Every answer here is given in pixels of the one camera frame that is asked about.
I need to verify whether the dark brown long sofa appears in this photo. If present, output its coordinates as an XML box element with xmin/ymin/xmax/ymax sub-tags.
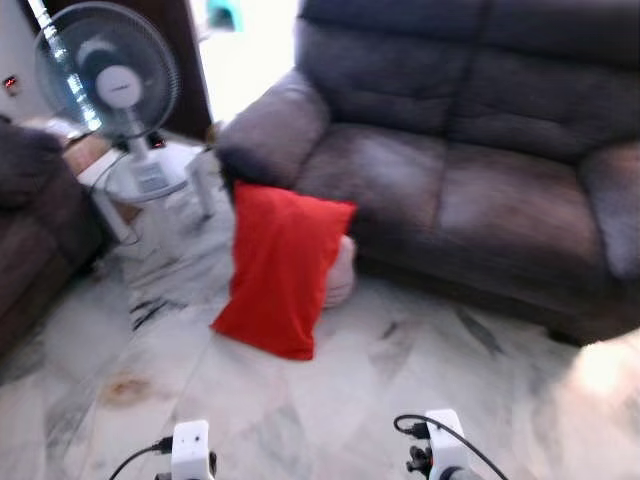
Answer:
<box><xmin>0</xmin><ymin>115</ymin><xmax>111</xmax><ymax>361</ymax></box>

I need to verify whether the red pillow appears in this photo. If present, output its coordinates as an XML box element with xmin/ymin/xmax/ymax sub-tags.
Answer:
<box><xmin>210</xmin><ymin>182</ymin><xmax>357</xmax><ymax>361</ymax></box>

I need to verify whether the white side table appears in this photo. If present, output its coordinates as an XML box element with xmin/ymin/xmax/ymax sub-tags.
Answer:
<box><xmin>78</xmin><ymin>140</ymin><xmax>216</xmax><ymax>246</ymax></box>

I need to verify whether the dark brown two-seat sofa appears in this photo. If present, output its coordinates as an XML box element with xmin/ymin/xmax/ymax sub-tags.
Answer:
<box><xmin>215</xmin><ymin>0</ymin><xmax>640</xmax><ymax>346</ymax></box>

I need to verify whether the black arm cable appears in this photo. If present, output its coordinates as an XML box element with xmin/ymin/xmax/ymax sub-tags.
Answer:
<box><xmin>108</xmin><ymin>437</ymin><xmax>176</xmax><ymax>480</ymax></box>
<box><xmin>393</xmin><ymin>414</ymin><xmax>511</xmax><ymax>480</ymax></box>

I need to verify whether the teal plastic object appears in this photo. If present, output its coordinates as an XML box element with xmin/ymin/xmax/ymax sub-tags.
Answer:
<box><xmin>205</xmin><ymin>0</ymin><xmax>244</xmax><ymax>31</ymax></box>

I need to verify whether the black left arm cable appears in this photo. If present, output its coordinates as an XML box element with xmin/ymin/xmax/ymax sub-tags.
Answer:
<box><xmin>108</xmin><ymin>437</ymin><xmax>176</xmax><ymax>480</ymax></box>

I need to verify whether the white table fan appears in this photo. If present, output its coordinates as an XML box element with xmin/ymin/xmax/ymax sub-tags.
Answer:
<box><xmin>33</xmin><ymin>2</ymin><xmax>191</xmax><ymax>206</ymax></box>

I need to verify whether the beige pillow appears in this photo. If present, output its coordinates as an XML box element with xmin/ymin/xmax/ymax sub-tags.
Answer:
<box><xmin>322</xmin><ymin>235</ymin><xmax>358</xmax><ymax>309</ymax></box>

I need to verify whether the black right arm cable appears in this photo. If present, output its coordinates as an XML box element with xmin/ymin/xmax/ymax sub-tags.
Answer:
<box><xmin>393</xmin><ymin>414</ymin><xmax>511</xmax><ymax>480</ymax></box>

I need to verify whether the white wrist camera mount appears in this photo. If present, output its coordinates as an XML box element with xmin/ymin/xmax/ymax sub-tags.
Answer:
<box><xmin>425</xmin><ymin>409</ymin><xmax>471</xmax><ymax>480</ymax></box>
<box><xmin>170</xmin><ymin>420</ymin><xmax>213</xmax><ymax>480</ymax></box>

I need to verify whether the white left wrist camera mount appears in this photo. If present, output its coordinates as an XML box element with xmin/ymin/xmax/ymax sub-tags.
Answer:
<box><xmin>170</xmin><ymin>420</ymin><xmax>213</xmax><ymax>480</ymax></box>

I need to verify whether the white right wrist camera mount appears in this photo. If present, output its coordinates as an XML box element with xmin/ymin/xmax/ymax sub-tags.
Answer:
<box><xmin>425</xmin><ymin>409</ymin><xmax>471</xmax><ymax>480</ymax></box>

